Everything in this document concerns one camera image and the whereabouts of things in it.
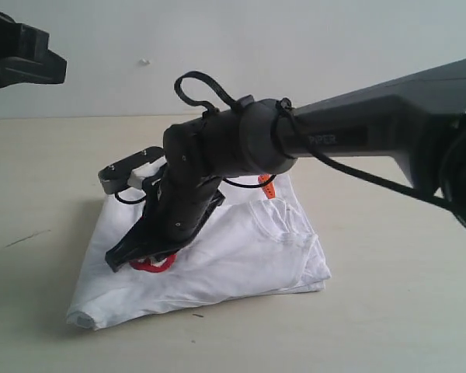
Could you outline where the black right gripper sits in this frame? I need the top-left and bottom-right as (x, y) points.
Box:
(105, 174), (224, 273)

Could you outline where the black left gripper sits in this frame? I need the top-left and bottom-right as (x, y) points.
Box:
(0, 12), (68, 89)

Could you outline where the white t-shirt red lettering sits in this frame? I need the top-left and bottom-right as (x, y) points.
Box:
(67, 174), (331, 330)

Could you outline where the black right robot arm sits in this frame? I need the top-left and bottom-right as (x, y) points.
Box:
(99, 58), (466, 271)

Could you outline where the orange size tag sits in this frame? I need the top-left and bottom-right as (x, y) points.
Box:
(258, 174), (276, 199)

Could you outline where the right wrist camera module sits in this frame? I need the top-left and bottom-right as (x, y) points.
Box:
(98, 146), (165, 195)

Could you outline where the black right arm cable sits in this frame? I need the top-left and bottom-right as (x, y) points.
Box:
(114, 69), (455, 213)

